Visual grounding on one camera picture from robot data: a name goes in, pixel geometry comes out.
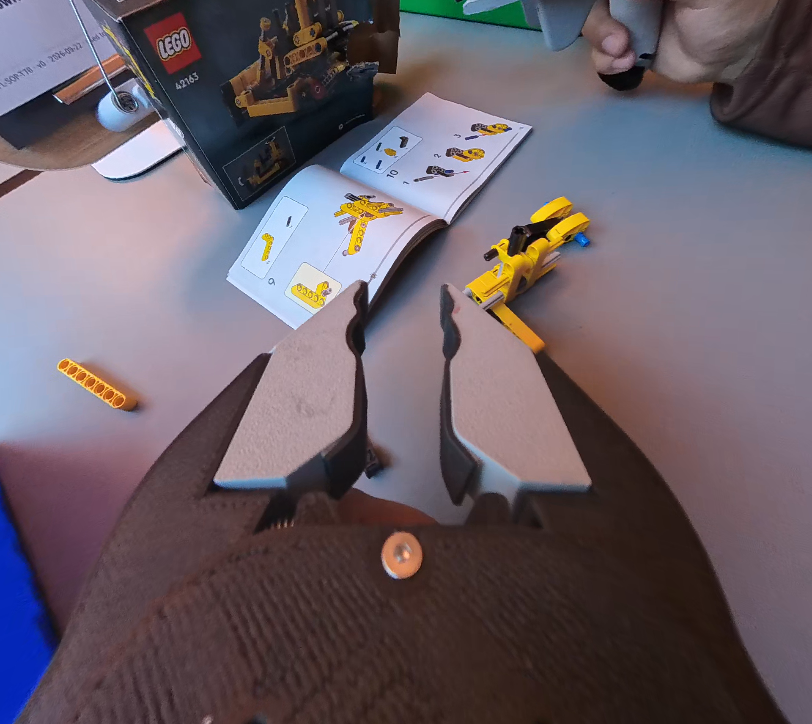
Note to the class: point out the person's right forearm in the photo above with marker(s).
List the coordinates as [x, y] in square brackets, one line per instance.
[774, 76]

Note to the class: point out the blue storage box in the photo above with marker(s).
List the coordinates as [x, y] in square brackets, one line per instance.
[19, 597]

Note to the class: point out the yellow lego beam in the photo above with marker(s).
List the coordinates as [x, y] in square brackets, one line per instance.
[95, 384]

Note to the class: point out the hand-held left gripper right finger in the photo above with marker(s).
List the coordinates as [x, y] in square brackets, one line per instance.
[514, 419]

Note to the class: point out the yellow lego assembly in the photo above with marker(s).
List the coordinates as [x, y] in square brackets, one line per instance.
[517, 267]

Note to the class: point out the silver stand base plate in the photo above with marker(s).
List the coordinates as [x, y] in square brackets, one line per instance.
[136, 156]

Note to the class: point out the black lego set box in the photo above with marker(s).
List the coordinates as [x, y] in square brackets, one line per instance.
[254, 102]

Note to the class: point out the printed instruction sheet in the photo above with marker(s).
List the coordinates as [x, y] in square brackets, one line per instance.
[25, 26]

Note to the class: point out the lego instruction booklet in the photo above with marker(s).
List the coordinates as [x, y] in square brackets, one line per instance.
[438, 127]

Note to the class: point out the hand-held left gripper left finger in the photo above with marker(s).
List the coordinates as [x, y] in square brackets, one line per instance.
[298, 406]

